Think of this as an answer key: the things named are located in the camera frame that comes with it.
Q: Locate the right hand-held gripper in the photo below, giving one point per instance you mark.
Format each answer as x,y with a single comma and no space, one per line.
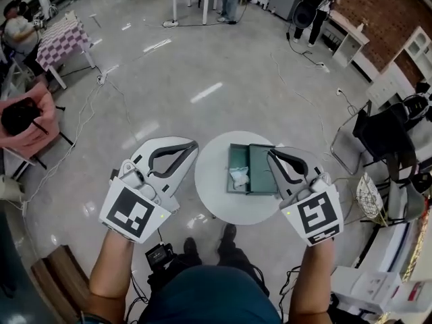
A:
317,214

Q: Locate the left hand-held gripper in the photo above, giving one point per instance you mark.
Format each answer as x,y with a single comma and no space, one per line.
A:
130,211

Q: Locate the green box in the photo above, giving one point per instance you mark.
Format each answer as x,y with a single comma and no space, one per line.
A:
258,170

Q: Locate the white item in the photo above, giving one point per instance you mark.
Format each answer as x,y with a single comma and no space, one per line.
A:
239,177

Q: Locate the person's right forearm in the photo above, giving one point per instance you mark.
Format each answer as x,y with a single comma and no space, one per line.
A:
312,282

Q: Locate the person's left forearm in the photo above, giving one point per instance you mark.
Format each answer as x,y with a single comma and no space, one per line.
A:
108,275

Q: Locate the white cardboard box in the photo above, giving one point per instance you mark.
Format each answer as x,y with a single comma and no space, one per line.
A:
368,287

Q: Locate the person's black left shoe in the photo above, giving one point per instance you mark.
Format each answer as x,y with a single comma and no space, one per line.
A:
190,246

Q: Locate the person's black shoe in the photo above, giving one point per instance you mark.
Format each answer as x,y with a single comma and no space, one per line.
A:
229,233
190,246

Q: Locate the person's black right shoe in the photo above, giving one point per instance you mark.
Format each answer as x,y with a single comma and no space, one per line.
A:
229,233

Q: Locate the black waist device with screen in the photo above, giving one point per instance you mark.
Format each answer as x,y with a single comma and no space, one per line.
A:
158,255

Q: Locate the person's black trousers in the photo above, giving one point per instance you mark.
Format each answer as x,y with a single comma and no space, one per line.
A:
236,258

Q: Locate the white power strip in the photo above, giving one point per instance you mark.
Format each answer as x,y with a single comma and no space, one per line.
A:
322,66
169,23

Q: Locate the white open shelf unit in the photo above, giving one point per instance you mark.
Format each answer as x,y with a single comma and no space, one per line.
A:
349,44

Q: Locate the pink cloth covered table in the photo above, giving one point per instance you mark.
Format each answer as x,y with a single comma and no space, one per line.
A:
32,140

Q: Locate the person's teal shirt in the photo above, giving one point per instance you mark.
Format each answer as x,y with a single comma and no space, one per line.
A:
209,295

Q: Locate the white panelled cabinet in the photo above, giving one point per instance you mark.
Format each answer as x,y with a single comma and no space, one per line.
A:
405,66

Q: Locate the purple checkered cloth table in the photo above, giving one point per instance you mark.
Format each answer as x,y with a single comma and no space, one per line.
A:
60,42

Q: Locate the brown wooden cabinet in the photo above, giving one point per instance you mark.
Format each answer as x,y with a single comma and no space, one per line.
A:
60,278

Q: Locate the black backpack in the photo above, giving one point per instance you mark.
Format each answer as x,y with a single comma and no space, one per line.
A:
310,7

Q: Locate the black metal frame chair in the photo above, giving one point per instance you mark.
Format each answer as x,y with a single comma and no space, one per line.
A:
384,133

